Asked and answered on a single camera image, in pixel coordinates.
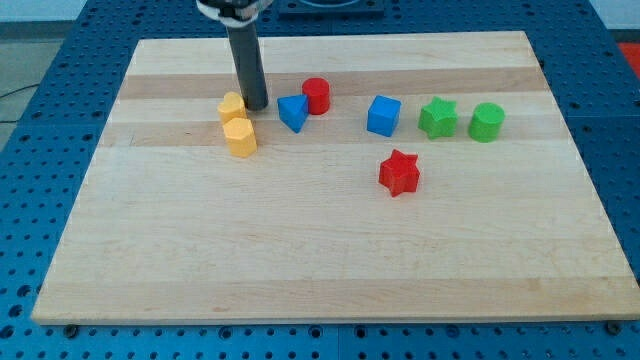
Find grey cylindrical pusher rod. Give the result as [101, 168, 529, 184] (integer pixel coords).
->
[227, 23, 269, 111]

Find red star block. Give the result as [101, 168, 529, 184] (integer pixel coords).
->
[378, 149, 420, 197]

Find blue triangle block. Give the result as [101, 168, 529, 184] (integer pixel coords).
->
[277, 94, 308, 133]

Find red cylinder block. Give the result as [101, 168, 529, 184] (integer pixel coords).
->
[302, 77, 331, 115]

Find green cylinder block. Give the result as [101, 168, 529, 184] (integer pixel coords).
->
[468, 102, 506, 143]

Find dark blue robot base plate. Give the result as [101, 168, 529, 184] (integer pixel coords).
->
[274, 0, 385, 18]

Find white robot wrist flange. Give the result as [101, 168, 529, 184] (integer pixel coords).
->
[195, 0, 274, 27]

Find blue cube block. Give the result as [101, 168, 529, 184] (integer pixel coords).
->
[366, 95, 402, 137]

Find yellow heart block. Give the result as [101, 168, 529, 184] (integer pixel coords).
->
[217, 92, 247, 124]

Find black cable on floor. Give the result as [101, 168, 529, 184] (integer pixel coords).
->
[0, 82, 40, 125]

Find wooden board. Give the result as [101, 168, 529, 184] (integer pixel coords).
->
[32, 31, 639, 325]

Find yellow hexagon block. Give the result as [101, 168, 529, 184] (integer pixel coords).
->
[223, 118, 257, 158]

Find green star block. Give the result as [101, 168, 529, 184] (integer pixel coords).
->
[418, 96, 458, 139]

